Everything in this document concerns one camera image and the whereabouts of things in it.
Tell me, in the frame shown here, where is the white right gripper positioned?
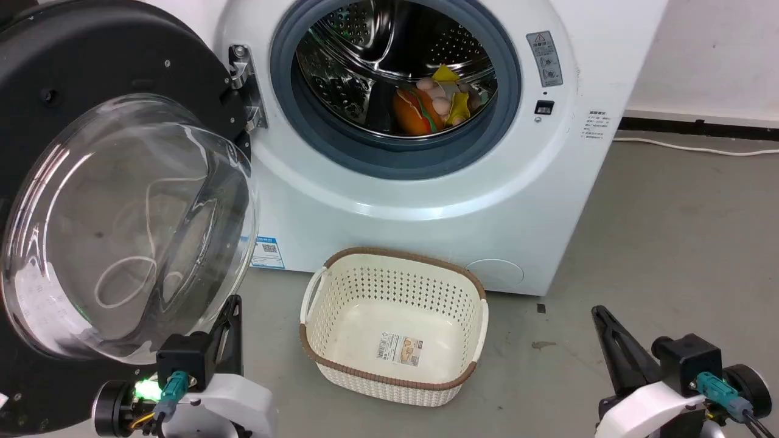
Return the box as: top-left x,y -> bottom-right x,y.
592,305 -> 708,438

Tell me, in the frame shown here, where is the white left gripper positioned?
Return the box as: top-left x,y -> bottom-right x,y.
163,295 -> 276,438

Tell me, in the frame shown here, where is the white front-load washing machine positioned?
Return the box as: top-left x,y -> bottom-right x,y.
140,0 -> 669,297

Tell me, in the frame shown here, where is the metal door hinge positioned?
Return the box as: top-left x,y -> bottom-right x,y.
228,44 -> 269,132

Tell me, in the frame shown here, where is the black washer door glass bowl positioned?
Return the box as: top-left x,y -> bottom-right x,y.
0,0 -> 261,436

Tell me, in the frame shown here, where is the blue and white label sticker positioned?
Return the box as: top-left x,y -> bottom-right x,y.
250,236 -> 286,270

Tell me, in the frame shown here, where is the round filter cover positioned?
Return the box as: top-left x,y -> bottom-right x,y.
466,259 -> 525,287

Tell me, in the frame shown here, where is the white laundry basket brown rim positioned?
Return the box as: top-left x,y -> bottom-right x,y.
299,247 -> 490,408

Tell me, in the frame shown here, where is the paper product label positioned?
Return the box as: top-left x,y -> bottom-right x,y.
376,332 -> 422,367

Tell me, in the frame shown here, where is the white text sticker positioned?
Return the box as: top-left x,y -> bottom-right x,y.
584,109 -> 610,141

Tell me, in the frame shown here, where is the black baseboard strip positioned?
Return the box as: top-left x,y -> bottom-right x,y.
617,116 -> 779,142

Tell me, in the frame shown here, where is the orange plush toy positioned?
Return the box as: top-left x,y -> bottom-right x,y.
393,86 -> 445,136

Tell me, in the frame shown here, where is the stainless steel washer drum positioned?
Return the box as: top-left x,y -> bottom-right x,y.
295,0 -> 499,139

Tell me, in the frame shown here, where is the grey warning sticker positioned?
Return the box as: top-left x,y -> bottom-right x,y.
526,30 -> 564,88

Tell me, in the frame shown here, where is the beige plush doll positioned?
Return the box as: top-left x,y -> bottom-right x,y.
416,76 -> 470,120

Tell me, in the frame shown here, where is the yellow cloth toy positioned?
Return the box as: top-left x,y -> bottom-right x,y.
431,64 -> 473,127

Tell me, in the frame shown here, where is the teal left camera cable plug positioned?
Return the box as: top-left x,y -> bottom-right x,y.
153,370 -> 190,423

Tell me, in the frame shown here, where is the teal camera cable plug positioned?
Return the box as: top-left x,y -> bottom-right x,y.
696,372 -> 754,423
153,370 -> 190,423

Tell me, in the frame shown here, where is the teal right camera cable plug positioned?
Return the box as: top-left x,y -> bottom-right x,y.
696,372 -> 754,423

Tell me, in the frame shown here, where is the white floor cable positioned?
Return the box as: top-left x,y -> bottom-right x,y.
612,136 -> 779,158

